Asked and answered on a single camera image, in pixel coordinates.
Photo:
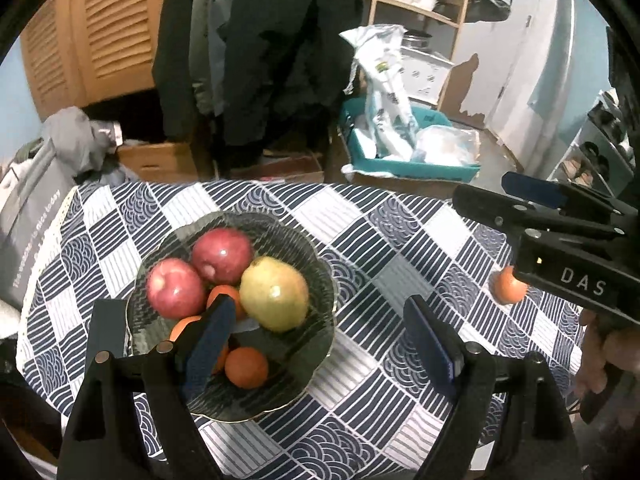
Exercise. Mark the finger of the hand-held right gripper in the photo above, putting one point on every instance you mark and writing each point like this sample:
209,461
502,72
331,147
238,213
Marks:
495,207
535,189

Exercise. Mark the white door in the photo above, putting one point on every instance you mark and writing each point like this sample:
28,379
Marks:
535,60

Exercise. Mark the black coat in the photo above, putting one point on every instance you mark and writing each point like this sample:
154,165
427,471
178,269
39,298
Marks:
290,35

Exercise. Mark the flat brown cardboard box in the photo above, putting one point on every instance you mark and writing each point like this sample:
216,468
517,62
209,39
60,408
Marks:
285,167

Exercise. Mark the white shoe rack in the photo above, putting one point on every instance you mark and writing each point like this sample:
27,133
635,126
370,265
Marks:
590,150

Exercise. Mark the yellow-green pear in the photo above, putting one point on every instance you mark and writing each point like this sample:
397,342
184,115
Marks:
275,295

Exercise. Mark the grey-green coat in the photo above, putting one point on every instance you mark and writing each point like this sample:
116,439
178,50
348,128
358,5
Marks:
210,35

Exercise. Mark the orange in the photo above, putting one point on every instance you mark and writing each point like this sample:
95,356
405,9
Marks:
182,327
225,290
505,287
246,367

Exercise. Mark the teal box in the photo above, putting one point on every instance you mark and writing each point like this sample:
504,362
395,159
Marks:
415,172

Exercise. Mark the wooden shelf rack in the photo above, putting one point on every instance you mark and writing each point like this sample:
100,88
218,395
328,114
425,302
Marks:
425,12

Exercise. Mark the wooden louvred cabinet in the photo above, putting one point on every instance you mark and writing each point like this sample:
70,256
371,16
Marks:
115,20

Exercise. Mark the white printed plastic bag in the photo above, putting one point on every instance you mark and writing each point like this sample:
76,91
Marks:
385,85

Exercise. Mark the ribbed glass bowl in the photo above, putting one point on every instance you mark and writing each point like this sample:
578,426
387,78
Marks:
295,360

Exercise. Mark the grey tote bag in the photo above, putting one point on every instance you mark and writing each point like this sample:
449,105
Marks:
30,220

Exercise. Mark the white patterned box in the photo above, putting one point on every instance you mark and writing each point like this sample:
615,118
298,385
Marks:
425,77

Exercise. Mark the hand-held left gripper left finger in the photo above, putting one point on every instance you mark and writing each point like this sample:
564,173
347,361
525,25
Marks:
210,350

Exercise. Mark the dark jacket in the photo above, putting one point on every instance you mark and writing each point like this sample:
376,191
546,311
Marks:
170,60

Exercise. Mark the grey garment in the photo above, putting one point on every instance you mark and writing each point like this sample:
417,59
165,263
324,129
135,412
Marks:
75,135

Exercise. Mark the blue white patterned tablecloth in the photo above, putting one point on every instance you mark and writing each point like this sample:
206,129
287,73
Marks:
380,270

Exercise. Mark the white cloth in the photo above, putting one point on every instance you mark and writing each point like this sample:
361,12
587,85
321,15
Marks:
10,321

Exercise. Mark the red apple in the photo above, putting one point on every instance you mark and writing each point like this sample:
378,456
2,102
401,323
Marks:
222,256
175,287

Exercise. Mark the small metal pot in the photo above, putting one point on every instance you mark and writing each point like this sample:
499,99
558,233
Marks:
417,38

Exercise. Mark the person's right hand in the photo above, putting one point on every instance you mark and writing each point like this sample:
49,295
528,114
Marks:
617,355

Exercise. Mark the clear plastic bag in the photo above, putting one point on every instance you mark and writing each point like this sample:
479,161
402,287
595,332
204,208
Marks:
445,142

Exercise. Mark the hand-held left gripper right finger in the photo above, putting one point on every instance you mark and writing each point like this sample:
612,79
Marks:
430,350

